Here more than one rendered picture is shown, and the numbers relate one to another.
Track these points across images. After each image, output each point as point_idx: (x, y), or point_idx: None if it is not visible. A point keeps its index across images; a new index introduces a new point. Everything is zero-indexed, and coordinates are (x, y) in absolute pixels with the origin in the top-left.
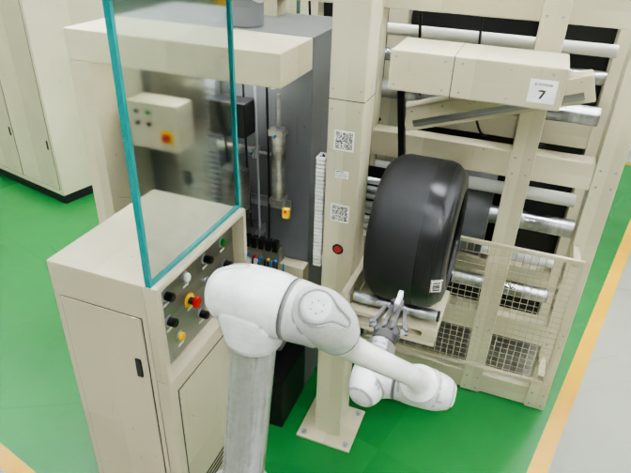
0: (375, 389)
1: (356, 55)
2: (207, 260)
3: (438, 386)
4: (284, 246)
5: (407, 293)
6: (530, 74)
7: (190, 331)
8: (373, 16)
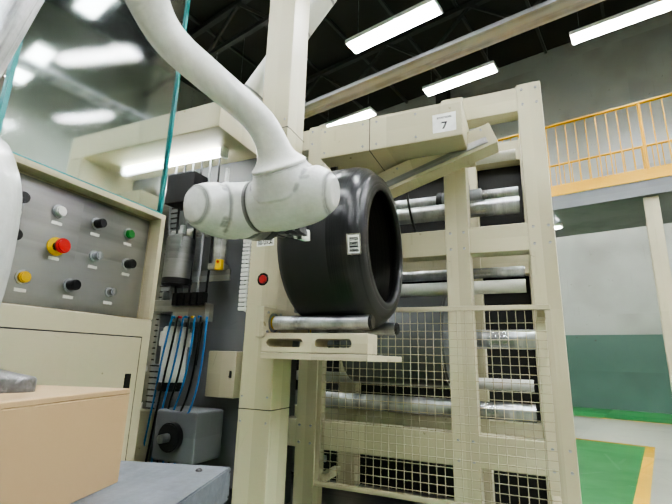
0: (217, 186)
1: (281, 94)
2: (97, 220)
3: (304, 158)
4: (213, 305)
5: (324, 265)
6: (431, 113)
7: (42, 290)
8: (294, 68)
